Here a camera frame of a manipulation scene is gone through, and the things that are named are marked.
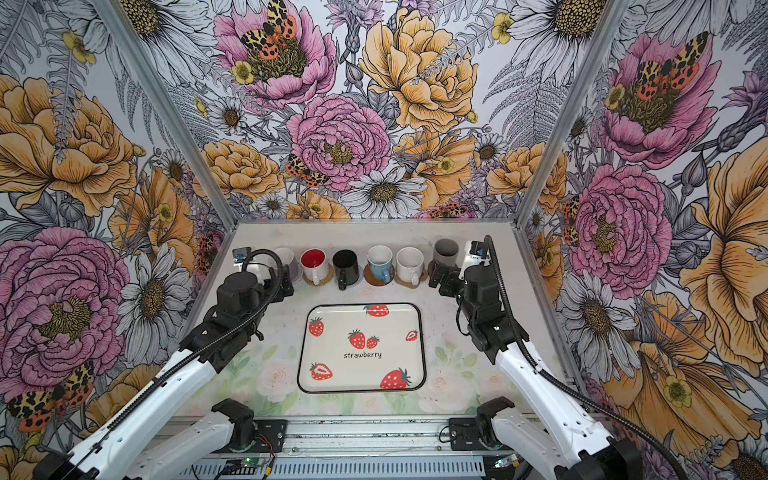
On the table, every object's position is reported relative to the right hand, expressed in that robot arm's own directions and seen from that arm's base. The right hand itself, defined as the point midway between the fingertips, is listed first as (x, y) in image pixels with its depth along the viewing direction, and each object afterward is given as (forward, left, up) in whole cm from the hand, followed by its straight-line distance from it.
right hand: (447, 273), depth 78 cm
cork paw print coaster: (+11, +9, -22) cm, 26 cm away
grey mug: (+18, -4, -13) cm, 23 cm away
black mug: (+15, +29, -15) cm, 36 cm away
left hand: (0, +45, 0) cm, 45 cm away
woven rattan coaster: (+13, +38, -20) cm, 45 cm away
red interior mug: (+19, +41, -19) cm, 49 cm away
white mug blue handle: (+17, +18, -16) cm, 30 cm away
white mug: (+17, +8, -18) cm, 27 cm away
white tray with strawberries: (-9, +26, -23) cm, 36 cm away
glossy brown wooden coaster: (+13, +20, -21) cm, 32 cm away
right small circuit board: (-38, -12, -23) cm, 46 cm away
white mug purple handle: (+18, +48, -15) cm, 54 cm away
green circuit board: (-36, +50, -23) cm, 66 cm away
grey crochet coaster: (+15, +25, -22) cm, 37 cm away
